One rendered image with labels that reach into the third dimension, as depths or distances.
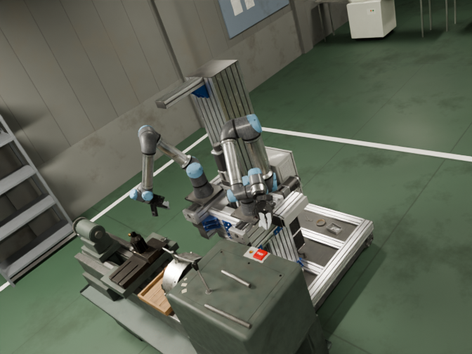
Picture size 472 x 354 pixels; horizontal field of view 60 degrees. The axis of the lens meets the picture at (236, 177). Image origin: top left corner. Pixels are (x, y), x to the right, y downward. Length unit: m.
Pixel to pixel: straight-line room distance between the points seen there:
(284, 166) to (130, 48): 3.81
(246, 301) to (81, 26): 4.66
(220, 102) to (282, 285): 1.15
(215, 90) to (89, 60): 3.65
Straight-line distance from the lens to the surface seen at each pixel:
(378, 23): 8.54
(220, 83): 2.54
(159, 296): 2.86
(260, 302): 2.03
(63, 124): 5.87
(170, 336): 3.08
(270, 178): 2.54
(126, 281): 2.98
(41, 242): 5.76
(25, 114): 5.70
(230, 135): 2.36
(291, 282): 2.08
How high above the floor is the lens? 2.76
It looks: 31 degrees down
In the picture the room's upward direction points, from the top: 20 degrees counter-clockwise
